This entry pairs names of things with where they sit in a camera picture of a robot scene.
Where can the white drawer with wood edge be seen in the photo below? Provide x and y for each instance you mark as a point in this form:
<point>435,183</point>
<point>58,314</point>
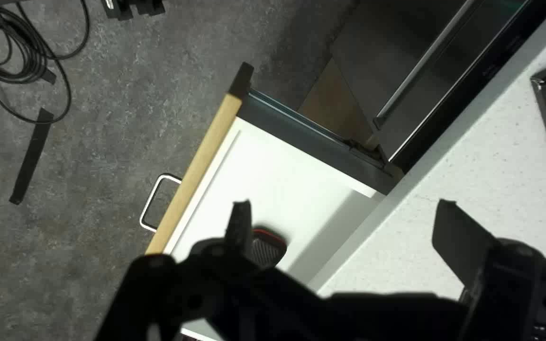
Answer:
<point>274,183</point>

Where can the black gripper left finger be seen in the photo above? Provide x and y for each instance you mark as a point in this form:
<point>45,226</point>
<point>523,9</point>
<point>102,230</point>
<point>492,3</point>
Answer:
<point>240,228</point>

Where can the black stand foot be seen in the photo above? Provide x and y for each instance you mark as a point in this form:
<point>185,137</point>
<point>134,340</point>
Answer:
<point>123,9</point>

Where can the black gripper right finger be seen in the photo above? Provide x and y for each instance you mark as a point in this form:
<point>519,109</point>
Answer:
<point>460,243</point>

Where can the flat black strip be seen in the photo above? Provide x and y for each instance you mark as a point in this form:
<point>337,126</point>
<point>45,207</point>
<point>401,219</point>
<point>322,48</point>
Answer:
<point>32,158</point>

